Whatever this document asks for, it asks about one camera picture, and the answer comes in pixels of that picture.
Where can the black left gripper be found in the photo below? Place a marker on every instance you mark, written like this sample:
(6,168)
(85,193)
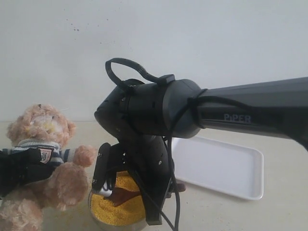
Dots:
(14,172)

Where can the beige teddy bear striped sweater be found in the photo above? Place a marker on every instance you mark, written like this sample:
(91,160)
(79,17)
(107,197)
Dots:
(44,126)

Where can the dark wooden spoon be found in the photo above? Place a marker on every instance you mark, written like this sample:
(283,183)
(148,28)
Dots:
(121,195)

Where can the yellow millet grains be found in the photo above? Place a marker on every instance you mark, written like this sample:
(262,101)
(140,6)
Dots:
(124,207)

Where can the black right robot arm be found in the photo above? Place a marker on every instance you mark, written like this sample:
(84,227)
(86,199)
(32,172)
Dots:
(144,118)

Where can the white rectangular plastic tray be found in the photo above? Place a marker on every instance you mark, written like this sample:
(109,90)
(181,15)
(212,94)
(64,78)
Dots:
(220,166)

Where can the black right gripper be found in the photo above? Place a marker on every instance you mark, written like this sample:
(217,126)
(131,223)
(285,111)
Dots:
(147,162)

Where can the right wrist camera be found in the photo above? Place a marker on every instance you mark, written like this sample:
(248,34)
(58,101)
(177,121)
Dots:
(110,160)

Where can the steel bowl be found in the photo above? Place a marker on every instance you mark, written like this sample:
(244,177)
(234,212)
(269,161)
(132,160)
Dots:
(109,226)

